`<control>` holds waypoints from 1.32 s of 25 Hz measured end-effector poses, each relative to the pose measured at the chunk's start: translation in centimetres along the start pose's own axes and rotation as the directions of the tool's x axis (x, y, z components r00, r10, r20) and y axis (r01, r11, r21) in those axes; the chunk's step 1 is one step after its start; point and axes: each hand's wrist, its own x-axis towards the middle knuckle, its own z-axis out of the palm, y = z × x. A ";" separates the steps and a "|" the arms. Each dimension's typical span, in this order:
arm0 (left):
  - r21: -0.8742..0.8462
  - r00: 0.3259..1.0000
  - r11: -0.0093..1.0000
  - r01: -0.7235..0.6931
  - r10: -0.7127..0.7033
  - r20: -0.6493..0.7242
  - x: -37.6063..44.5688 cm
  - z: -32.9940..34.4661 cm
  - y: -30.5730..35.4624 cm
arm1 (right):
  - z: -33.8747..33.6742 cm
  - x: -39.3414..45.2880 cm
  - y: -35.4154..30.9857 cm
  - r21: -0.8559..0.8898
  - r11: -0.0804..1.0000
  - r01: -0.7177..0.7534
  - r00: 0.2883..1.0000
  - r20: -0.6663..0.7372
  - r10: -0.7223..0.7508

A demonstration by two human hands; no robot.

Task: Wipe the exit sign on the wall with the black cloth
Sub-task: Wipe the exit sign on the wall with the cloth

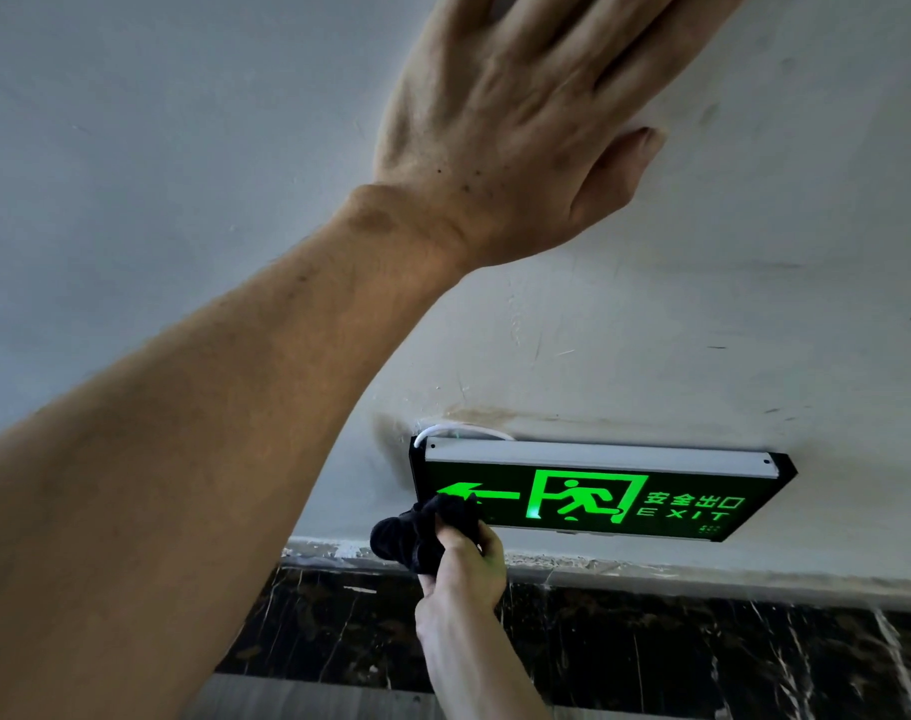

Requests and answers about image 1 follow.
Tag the green illuminated exit sign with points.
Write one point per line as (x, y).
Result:
(613, 494)

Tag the person's right hand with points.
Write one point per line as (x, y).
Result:
(463, 573)

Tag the person's right forearm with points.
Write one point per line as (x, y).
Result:
(478, 674)

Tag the black cleaning cloth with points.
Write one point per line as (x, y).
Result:
(418, 536)

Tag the person's right thumb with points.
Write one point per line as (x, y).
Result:
(446, 538)

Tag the person's left forearm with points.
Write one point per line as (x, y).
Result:
(200, 457)

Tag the person's left little finger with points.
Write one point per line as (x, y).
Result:
(467, 7)

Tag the black marble door frame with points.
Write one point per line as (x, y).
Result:
(650, 644)

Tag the person's left thumb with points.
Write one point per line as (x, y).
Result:
(624, 168)

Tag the person's left hand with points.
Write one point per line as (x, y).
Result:
(493, 142)

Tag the person's left middle finger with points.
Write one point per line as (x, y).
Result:
(613, 22)

